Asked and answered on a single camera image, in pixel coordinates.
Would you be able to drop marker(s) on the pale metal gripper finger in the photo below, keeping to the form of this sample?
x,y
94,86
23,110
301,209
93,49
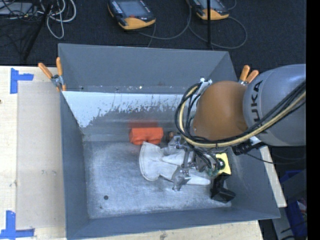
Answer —
x,y
180,177
178,145

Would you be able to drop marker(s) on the black angular object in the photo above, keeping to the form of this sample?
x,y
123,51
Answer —
x,y
222,192

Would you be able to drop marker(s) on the orange sponge block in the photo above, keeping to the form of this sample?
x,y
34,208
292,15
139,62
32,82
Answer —
x,y
146,135

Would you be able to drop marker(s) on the pale wood board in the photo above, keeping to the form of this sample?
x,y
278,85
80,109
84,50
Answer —
x,y
37,146

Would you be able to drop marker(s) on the black cylinder on white bracket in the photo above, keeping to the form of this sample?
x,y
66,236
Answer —
x,y
241,147

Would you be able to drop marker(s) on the white cloth glove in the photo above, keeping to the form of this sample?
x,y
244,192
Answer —
x,y
153,164

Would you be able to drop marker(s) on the grey metal bin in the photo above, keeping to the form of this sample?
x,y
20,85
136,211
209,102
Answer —
x,y
125,184

